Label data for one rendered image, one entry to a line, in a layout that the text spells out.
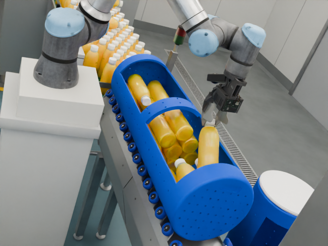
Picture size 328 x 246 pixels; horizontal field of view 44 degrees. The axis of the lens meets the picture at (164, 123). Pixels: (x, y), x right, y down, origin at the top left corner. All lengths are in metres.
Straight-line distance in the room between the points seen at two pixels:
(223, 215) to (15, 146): 0.72
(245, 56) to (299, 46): 5.12
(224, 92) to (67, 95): 0.51
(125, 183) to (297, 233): 1.20
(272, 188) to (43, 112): 0.92
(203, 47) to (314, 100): 4.75
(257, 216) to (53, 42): 1.01
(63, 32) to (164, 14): 5.19
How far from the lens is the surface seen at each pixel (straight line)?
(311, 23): 6.28
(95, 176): 2.23
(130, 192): 1.61
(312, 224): 0.51
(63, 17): 1.34
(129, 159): 1.68
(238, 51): 1.25
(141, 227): 1.50
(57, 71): 1.36
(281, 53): 6.63
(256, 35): 1.23
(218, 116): 1.38
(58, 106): 1.33
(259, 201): 1.67
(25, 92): 1.33
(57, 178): 1.51
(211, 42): 1.11
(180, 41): 2.44
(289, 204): 1.66
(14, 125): 1.35
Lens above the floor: 1.88
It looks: 28 degrees down
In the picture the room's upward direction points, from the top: 21 degrees clockwise
